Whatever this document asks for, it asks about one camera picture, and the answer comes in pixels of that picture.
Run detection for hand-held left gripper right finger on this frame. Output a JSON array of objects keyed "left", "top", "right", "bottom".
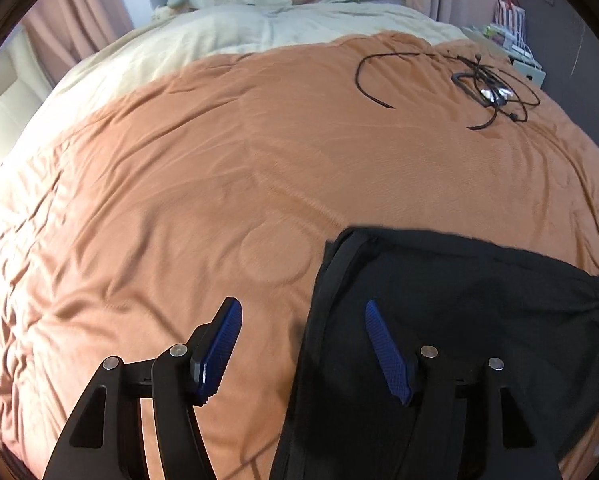
[{"left": 364, "top": 300, "right": 563, "bottom": 480}]

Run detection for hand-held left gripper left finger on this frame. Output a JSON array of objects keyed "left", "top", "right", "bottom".
[{"left": 42, "top": 297, "right": 243, "bottom": 480}]

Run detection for black pants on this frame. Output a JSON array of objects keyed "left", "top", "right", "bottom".
[{"left": 269, "top": 226, "right": 599, "bottom": 480}]

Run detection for orange blanket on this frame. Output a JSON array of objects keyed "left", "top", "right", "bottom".
[{"left": 0, "top": 30, "right": 599, "bottom": 480}]

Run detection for cream duvet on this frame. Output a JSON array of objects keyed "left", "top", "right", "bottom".
[{"left": 49, "top": 2, "right": 473, "bottom": 106}]

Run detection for cream nightstand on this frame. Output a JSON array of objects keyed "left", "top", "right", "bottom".
[{"left": 463, "top": 24, "right": 548, "bottom": 87}]

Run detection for small green white box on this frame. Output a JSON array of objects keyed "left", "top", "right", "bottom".
[{"left": 483, "top": 24, "right": 511, "bottom": 47}]

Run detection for striped gift bag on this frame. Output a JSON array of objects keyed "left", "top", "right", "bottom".
[{"left": 494, "top": 0, "right": 531, "bottom": 50}]

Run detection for pink window curtain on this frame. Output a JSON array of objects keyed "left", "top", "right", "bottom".
[{"left": 23, "top": 0, "right": 136, "bottom": 77}]

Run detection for black cable loop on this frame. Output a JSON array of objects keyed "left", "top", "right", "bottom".
[{"left": 355, "top": 51, "right": 433, "bottom": 110}]

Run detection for tangled black cables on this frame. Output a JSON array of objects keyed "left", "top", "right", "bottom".
[{"left": 429, "top": 50, "right": 541, "bottom": 132}]

